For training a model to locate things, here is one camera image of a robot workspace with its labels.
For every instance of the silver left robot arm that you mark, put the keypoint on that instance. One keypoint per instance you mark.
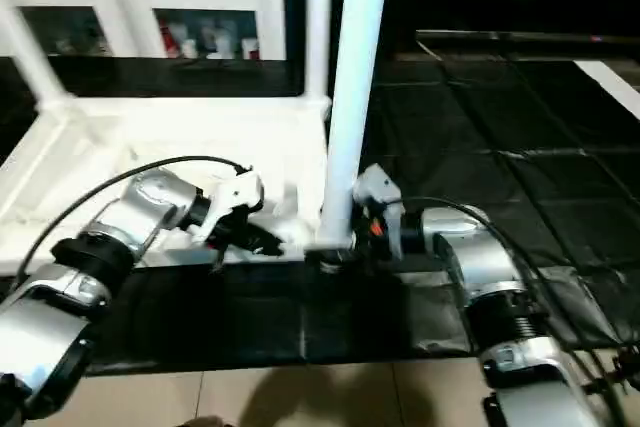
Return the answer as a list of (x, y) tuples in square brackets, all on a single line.
[(100, 257)]

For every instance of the black work mat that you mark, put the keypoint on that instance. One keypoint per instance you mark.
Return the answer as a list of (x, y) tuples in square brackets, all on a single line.
[(480, 247)]

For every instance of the white plastic table top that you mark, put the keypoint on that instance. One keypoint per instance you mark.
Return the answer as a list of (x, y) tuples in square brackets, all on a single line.
[(150, 147)]

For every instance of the flat white board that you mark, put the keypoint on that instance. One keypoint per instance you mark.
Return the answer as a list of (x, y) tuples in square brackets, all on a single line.
[(610, 82)]

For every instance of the dark rounded object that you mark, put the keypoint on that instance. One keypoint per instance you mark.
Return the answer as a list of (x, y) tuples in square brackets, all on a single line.
[(205, 422)]

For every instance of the white glass-door cabinet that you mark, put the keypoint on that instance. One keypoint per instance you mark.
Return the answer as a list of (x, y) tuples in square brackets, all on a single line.
[(150, 2)]

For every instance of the long black bar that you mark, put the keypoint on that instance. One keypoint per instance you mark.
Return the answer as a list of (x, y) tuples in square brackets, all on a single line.
[(530, 38)]

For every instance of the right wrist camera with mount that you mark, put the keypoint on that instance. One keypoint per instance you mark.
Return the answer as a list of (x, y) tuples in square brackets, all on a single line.
[(380, 187)]

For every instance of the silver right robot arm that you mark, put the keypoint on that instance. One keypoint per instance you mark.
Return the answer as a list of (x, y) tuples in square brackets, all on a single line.
[(500, 277)]

